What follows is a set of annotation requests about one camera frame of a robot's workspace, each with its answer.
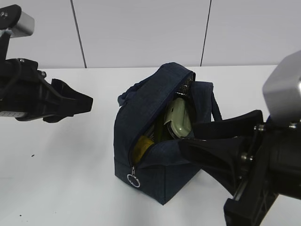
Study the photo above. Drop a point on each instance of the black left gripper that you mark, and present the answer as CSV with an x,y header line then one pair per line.
x,y
24,93

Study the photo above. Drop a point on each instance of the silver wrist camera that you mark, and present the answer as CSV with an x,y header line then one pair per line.
x,y
282,91
16,22

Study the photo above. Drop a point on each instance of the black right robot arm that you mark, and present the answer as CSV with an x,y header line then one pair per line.
x,y
254,160

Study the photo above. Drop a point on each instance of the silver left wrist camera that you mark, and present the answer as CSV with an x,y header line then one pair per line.
x,y
16,22

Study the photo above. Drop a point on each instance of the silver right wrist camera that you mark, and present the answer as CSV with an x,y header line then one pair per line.
x,y
282,91

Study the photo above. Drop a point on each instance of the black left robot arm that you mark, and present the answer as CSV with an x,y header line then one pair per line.
x,y
26,95

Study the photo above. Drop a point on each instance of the green cucumber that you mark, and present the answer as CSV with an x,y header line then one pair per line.
x,y
159,130

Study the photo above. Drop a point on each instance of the green lidded glass container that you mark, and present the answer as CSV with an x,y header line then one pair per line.
x,y
177,119

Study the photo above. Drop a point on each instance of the yellow pear-shaped gourd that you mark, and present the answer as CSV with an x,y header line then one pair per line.
x,y
140,148

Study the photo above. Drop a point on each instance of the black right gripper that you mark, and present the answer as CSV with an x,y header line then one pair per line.
x,y
254,181

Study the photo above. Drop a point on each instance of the navy blue lunch bag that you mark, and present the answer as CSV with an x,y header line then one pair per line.
x,y
161,172

